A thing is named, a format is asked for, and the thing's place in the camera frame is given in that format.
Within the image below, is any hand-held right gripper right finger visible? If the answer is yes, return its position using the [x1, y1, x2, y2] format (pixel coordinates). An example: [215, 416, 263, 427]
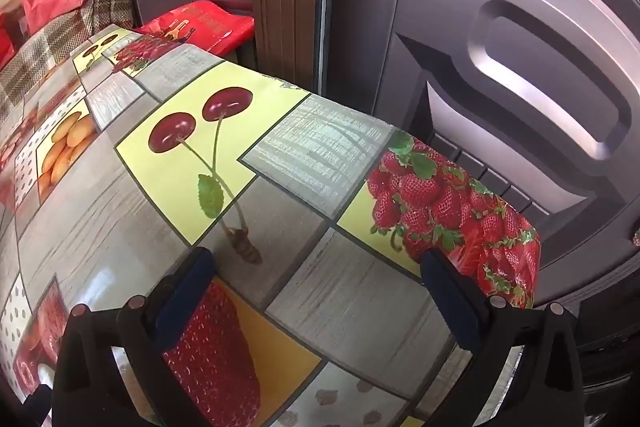
[420, 248, 586, 427]

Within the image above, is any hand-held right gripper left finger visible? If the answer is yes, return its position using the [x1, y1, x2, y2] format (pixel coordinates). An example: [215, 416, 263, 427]
[50, 247, 217, 427]

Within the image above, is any brown braided hair tie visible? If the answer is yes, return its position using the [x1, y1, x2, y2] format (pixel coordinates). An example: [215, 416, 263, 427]
[227, 227, 263, 265]

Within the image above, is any fruit print tablecloth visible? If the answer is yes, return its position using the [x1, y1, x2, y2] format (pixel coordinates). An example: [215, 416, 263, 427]
[0, 27, 543, 427]

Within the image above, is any plaid cloth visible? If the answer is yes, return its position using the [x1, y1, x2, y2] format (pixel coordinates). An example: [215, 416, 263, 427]
[0, 0, 135, 108]

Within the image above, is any red tote bag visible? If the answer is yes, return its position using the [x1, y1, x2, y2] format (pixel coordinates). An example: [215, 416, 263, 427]
[0, 12, 16, 68]

